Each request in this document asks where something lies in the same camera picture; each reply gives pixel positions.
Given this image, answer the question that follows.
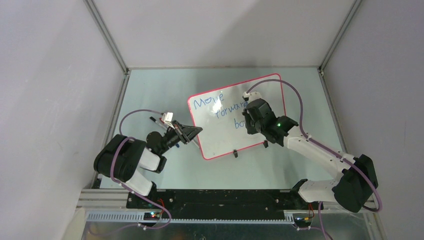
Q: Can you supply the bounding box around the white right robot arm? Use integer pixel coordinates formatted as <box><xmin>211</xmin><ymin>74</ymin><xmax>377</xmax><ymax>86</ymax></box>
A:
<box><xmin>242</xmin><ymin>98</ymin><xmax>379</xmax><ymax>213</ymax></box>

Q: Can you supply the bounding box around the aluminium frame profile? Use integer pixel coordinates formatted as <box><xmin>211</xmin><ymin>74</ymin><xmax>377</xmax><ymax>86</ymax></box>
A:
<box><xmin>76</xmin><ymin>188</ymin><xmax>379</xmax><ymax>226</ymax></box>

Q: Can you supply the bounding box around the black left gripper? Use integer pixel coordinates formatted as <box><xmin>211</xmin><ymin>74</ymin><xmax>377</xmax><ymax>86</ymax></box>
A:
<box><xmin>158</xmin><ymin>119</ymin><xmax>202</xmax><ymax>155</ymax></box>

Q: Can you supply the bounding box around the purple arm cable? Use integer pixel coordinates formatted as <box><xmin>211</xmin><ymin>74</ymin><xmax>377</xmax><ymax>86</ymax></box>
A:
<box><xmin>87</xmin><ymin>109</ymin><xmax>174</xmax><ymax>238</ymax></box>
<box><xmin>246</xmin><ymin>78</ymin><xmax>383</xmax><ymax>240</ymax></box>

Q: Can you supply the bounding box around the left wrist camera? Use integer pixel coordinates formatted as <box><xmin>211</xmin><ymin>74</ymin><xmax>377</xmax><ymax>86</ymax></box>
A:
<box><xmin>161</xmin><ymin>112</ymin><xmax>175</xmax><ymax>129</ymax></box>

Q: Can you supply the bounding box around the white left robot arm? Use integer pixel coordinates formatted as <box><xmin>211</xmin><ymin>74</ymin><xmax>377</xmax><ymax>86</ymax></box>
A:
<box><xmin>93</xmin><ymin>120</ymin><xmax>203</xmax><ymax>208</ymax></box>

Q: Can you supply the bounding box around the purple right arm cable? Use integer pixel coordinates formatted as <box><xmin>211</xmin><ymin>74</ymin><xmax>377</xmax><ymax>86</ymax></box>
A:
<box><xmin>246</xmin><ymin>78</ymin><xmax>383</xmax><ymax>240</ymax></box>

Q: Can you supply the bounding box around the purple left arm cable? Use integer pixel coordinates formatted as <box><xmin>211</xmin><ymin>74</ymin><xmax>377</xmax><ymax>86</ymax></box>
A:
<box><xmin>87</xmin><ymin>109</ymin><xmax>174</xmax><ymax>238</ymax></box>

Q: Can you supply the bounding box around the black cap marker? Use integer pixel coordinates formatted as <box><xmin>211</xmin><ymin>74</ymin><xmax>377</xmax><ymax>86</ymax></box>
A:
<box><xmin>149</xmin><ymin>116</ymin><xmax>167</xmax><ymax>130</ymax></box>

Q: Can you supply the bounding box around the pink framed whiteboard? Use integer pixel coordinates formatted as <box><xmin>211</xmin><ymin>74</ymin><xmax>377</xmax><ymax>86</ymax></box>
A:
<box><xmin>187</xmin><ymin>73</ymin><xmax>286</xmax><ymax>160</ymax></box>

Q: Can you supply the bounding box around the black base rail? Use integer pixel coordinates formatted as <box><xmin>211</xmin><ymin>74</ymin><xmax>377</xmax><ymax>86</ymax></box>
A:
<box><xmin>127</xmin><ymin>188</ymin><xmax>324</xmax><ymax>221</ymax></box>

